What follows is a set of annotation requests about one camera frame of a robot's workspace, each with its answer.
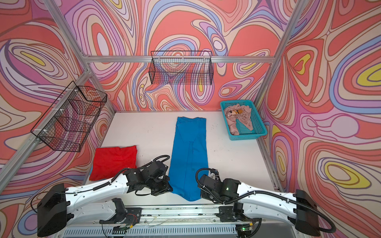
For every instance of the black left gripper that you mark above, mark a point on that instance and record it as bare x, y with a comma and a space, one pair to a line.
166, 188

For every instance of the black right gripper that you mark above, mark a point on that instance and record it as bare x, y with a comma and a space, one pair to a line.
205, 195

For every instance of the blue t shirt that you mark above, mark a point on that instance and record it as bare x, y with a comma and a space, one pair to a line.
189, 154

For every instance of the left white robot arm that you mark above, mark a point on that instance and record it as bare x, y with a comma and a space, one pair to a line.
57, 206

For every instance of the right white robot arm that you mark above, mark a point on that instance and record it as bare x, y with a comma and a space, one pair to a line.
240, 202

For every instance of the folded red t shirt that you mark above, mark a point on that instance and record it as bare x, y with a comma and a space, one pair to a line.
109, 161

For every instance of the teal plastic laundry basket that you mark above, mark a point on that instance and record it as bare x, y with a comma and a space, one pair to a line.
245, 134

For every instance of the beige t shirt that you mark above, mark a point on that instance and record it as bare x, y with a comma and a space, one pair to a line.
238, 113

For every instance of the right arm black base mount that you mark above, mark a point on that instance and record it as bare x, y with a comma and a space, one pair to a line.
234, 213

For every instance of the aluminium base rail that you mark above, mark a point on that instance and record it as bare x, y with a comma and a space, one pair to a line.
165, 222

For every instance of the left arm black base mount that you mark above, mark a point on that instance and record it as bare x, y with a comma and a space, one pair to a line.
123, 214

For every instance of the black wire basket left wall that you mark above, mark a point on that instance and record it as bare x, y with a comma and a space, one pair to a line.
66, 125

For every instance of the black wire basket wall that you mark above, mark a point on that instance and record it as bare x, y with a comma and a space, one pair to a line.
66, 125
177, 67

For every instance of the black wire basket back wall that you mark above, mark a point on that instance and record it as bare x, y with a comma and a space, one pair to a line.
177, 67

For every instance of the aluminium left frame post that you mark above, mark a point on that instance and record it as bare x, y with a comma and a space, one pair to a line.
37, 64

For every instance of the aluminium frame corner post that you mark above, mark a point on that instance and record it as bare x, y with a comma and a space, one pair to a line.
291, 26

